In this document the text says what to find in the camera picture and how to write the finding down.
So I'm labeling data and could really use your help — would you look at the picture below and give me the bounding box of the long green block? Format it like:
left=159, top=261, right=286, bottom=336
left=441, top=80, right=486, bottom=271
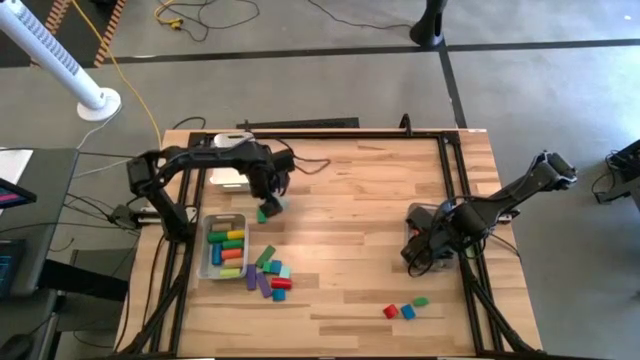
left=254, top=245, right=277, bottom=270

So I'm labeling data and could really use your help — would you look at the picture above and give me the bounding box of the short black cable loop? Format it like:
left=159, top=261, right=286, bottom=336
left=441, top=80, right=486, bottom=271
left=171, top=116, right=207, bottom=132

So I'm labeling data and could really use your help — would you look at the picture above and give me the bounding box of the black aluminium table frame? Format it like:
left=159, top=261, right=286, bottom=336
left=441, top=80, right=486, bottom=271
left=117, top=128, right=544, bottom=359

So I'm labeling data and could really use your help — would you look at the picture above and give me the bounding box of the black computer monitor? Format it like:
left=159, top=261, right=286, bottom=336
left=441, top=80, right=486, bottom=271
left=0, top=177, right=39, bottom=210

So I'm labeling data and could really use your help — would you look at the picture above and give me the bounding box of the yellow cable with plug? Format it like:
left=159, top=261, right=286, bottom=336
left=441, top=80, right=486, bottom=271
left=153, top=0, right=184, bottom=31

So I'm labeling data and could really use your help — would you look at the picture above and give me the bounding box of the black floor cable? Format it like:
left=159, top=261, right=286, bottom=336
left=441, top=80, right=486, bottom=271
left=307, top=0, right=414, bottom=30
left=154, top=0, right=261, bottom=44

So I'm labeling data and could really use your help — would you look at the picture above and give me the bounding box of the black stand base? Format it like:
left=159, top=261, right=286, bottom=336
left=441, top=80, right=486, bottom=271
left=408, top=0, right=449, bottom=50

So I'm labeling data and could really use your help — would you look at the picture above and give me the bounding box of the black equipment with cables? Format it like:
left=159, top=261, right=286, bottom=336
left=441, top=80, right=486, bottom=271
left=591, top=138, right=640, bottom=211

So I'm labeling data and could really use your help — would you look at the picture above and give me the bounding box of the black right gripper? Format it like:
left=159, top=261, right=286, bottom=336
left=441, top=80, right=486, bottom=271
left=401, top=204, right=464, bottom=274

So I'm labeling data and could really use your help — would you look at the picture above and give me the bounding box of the small dark display screen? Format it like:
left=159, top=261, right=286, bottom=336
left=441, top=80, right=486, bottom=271
left=0, top=238, right=27, bottom=301

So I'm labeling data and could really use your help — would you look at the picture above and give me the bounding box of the black flat floor bar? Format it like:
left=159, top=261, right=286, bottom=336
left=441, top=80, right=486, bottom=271
left=235, top=117, right=361, bottom=131

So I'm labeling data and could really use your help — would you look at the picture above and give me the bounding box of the white tower fan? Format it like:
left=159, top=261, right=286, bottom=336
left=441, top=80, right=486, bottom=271
left=0, top=0, right=123, bottom=123

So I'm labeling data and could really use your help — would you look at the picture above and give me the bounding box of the clear smoky plastic bin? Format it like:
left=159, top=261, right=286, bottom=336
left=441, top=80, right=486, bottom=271
left=403, top=202, right=464, bottom=271

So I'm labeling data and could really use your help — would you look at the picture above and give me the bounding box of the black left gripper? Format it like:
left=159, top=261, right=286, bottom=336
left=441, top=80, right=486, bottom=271
left=248, top=142, right=297, bottom=220

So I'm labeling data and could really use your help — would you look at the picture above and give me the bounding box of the white fan cord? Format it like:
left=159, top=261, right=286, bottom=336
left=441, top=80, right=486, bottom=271
left=77, top=107, right=121, bottom=151

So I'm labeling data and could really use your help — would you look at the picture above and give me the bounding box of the white plastic bin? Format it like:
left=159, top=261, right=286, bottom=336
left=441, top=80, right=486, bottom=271
left=208, top=131, right=257, bottom=194

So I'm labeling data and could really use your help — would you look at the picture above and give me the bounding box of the light grey plastic bin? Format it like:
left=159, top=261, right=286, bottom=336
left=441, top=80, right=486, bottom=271
left=196, top=213, right=250, bottom=281

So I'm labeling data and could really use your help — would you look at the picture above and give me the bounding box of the white paper sheet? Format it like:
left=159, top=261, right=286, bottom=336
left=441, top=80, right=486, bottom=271
left=0, top=148, right=35, bottom=185

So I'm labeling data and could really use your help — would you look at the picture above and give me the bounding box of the black controller box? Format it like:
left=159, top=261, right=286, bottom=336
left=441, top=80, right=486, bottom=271
left=107, top=203, right=156, bottom=229

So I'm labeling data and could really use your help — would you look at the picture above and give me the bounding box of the long yellow cable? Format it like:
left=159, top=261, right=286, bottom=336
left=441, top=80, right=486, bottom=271
left=71, top=0, right=164, bottom=151

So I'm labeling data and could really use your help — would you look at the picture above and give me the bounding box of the dark grey side desk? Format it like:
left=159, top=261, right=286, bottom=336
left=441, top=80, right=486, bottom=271
left=0, top=147, right=81, bottom=301

